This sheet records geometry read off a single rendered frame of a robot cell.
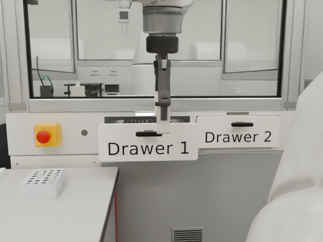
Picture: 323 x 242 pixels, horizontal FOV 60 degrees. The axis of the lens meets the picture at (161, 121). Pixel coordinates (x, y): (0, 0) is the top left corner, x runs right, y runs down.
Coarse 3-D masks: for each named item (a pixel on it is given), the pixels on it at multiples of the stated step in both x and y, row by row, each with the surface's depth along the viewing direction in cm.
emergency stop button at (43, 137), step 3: (39, 132) 87; (42, 132) 87; (45, 132) 87; (39, 135) 87; (42, 135) 87; (45, 135) 87; (48, 135) 88; (39, 138) 87; (42, 138) 87; (45, 138) 87; (48, 138) 88; (39, 141) 87; (42, 141) 87; (45, 141) 87
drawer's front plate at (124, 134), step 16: (112, 128) 80; (128, 128) 80; (144, 128) 80; (176, 128) 81; (192, 128) 81; (112, 144) 80; (128, 144) 81; (144, 144) 81; (160, 144) 81; (176, 144) 82; (192, 144) 82; (112, 160) 81; (128, 160) 81; (144, 160) 82; (160, 160) 82
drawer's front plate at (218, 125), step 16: (208, 128) 96; (224, 128) 96; (240, 128) 97; (256, 128) 97; (272, 128) 98; (208, 144) 97; (224, 144) 97; (240, 144) 98; (256, 144) 98; (272, 144) 98
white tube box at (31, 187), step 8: (56, 168) 82; (32, 176) 76; (48, 176) 76; (64, 176) 82; (24, 184) 69; (32, 184) 69; (40, 184) 69; (48, 184) 70; (56, 184) 71; (24, 192) 69; (32, 192) 69; (40, 192) 70; (48, 192) 70; (56, 192) 71
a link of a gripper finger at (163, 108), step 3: (162, 99) 59; (165, 99) 59; (162, 102) 58; (165, 102) 58; (162, 105) 60; (165, 105) 60; (162, 108) 61; (165, 108) 61; (162, 111) 61; (165, 111) 61; (162, 114) 61; (165, 114) 61; (162, 117) 61; (165, 117) 61; (162, 120) 62; (165, 120) 62
